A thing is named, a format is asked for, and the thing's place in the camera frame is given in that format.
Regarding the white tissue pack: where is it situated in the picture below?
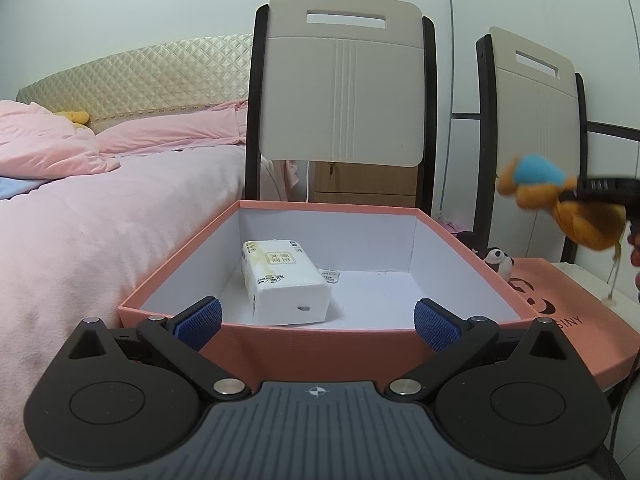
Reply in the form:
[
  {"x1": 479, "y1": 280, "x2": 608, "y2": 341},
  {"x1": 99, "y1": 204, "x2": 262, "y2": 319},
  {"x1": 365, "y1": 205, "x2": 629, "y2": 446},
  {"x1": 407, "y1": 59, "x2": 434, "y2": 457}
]
[{"x1": 242, "y1": 238, "x2": 333, "y2": 326}]

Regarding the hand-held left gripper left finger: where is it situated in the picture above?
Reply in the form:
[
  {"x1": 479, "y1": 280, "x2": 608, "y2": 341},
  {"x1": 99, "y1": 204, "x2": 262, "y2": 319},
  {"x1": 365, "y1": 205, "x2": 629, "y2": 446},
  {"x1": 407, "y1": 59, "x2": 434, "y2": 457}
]
[{"x1": 67, "y1": 296, "x2": 250, "y2": 402}]

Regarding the pink bed sheet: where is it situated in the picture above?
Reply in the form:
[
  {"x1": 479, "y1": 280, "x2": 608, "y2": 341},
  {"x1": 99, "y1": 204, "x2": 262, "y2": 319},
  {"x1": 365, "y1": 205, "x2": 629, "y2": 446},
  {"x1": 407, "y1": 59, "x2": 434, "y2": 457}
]
[{"x1": 0, "y1": 144, "x2": 247, "y2": 480}]

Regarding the pink box lid panda print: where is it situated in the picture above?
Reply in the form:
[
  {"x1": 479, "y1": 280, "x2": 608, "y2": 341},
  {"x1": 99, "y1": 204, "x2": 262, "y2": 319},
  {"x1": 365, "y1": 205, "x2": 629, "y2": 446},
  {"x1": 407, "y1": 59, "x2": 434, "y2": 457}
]
[{"x1": 509, "y1": 257, "x2": 637, "y2": 392}]

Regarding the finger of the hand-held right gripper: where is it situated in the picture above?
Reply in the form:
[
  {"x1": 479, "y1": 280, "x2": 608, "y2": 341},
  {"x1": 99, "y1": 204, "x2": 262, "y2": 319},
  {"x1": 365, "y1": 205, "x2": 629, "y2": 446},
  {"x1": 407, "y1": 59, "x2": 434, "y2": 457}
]
[{"x1": 559, "y1": 176, "x2": 640, "y2": 207}]

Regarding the small pink floral object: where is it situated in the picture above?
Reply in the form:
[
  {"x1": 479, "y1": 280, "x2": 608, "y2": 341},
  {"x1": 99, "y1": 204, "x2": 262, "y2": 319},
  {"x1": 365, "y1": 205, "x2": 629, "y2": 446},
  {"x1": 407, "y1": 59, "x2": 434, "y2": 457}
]
[{"x1": 434, "y1": 211, "x2": 462, "y2": 235}]

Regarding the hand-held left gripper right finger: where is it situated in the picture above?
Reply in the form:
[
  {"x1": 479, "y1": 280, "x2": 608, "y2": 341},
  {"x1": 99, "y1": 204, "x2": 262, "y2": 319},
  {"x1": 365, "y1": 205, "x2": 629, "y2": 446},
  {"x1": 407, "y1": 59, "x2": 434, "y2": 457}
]
[{"x1": 387, "y1": 298, "x2": 572, "y2": 402}]

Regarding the pink hanging cloth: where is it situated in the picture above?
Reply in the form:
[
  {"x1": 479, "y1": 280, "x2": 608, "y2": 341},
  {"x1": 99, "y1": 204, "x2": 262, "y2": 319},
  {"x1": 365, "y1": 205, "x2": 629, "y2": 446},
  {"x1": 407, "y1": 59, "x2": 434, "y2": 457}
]
[{"x1": 264, "y1": 158, "x2": 302, "y2": 202}]

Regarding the beige chair with black frame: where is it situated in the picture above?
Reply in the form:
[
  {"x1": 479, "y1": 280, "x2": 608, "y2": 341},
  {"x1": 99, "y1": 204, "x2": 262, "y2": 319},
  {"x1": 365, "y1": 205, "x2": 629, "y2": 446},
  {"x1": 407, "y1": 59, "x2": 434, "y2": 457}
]
[
  {"x1": 472, "y1": 26, "x2": 589, "y2": 265},
  {"x1": 244, "y1": 0, "x2": 438, "y2": 213}
]

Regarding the orange and blue plush toy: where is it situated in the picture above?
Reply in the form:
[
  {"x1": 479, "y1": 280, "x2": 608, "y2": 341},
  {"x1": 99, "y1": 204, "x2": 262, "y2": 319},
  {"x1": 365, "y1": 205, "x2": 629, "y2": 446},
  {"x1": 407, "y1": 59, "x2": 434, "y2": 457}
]
[{"x1": 496, "y1": 154, "x2": 627, "y2": 252}]

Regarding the light blue cloth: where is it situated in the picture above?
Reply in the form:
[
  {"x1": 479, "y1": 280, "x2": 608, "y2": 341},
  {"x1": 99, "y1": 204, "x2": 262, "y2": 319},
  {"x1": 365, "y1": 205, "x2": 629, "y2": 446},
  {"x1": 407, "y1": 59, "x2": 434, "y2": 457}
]
[{"x1": 0, "y1": 175, "x2": 42, "y2": 202}]

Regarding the white desk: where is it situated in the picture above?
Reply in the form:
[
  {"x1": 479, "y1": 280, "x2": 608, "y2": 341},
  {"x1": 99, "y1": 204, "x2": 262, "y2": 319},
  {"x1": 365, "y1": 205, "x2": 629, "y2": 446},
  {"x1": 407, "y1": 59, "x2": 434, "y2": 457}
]
[{"x1": 559, "y1": 261, "x2": 640, "y2": 317}]

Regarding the person's right hand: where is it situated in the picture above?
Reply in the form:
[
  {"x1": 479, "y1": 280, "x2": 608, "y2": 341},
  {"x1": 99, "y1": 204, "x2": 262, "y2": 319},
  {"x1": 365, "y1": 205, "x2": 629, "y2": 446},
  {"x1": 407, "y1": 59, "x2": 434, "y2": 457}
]
[{"x1": 628, "y1": 240, "x2": 640, "y2": 306}]

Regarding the beige quilted headboard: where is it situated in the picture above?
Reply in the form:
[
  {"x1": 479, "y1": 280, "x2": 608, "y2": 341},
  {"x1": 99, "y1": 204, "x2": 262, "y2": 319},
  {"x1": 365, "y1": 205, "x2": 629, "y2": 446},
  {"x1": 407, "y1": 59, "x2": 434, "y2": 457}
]
[{"x1": 16, "y1": 34, "x2": 255, "y2": 123}]

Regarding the pink quilt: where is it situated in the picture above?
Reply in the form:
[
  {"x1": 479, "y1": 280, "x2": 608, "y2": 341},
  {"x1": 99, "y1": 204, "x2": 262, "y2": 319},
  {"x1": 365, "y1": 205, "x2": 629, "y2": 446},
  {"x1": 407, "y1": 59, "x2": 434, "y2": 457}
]
[{"x1": 0, "y1": 100, "x2": 121, "y2": 181}]

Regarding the pink cardboard box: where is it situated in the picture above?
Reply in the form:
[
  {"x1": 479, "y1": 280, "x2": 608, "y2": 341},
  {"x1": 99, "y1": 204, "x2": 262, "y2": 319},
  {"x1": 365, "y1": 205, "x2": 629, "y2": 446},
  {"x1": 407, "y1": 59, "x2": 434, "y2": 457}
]
[{"x1": 118, "y1": 199, "x2": 541, "y2": 390}]

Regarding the wooden nightstand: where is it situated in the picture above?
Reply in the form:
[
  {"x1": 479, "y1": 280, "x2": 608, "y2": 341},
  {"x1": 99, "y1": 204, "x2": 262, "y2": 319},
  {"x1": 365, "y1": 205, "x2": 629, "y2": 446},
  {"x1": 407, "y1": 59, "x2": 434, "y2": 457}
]
[{"x1": 314, "y1": 160, "x2": 419, "y2": 209}]

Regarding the yellow plush toy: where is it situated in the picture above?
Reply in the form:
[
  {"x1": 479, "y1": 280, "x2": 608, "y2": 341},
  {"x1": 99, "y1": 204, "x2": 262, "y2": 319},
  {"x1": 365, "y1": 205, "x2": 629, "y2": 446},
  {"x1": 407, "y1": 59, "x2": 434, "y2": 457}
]
[{"x1": 54, "y1": 110, "x2": 92, "y2": 128}]

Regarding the pink pillow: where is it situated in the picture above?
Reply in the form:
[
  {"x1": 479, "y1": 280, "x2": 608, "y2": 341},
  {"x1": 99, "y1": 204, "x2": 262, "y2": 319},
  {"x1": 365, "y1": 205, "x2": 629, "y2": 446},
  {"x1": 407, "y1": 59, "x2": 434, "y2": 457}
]
[{"x1": 95, "y1": 99, "x2": 249, "y2": 156}]

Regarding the panda plush toy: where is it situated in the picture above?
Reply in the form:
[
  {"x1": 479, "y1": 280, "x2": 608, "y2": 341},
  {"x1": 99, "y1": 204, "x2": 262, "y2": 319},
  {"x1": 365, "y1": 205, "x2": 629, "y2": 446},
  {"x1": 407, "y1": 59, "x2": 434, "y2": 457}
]
[{"x1": 481, "y1": 246, "x2": 516, "y2": 282}]

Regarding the black cable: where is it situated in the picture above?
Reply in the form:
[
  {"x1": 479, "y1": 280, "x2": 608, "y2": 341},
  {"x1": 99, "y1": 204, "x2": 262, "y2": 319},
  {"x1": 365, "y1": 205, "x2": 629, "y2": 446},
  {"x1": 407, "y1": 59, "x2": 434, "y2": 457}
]
[{"x1": 606, "y1": 357, "x2": 640, "y2": 463}]

